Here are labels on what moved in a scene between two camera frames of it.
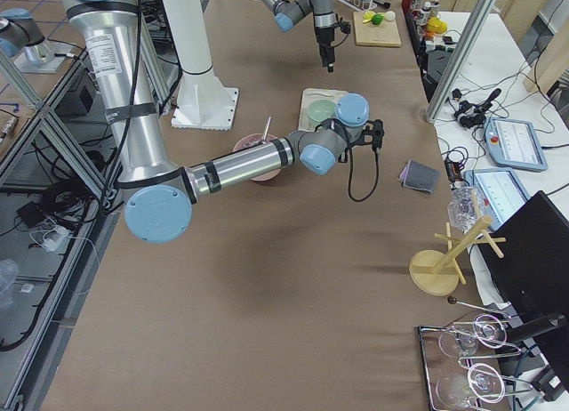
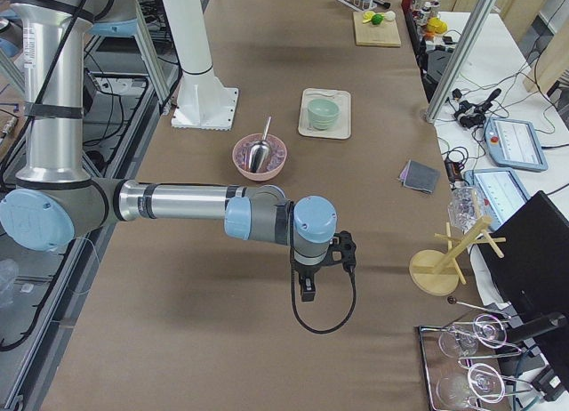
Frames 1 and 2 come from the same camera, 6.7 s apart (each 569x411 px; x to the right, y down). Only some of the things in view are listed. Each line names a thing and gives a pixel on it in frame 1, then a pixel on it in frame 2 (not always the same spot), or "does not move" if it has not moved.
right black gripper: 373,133 to 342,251
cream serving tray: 309,95 does not move
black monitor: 529,257 does not move
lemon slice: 367,16 does not move
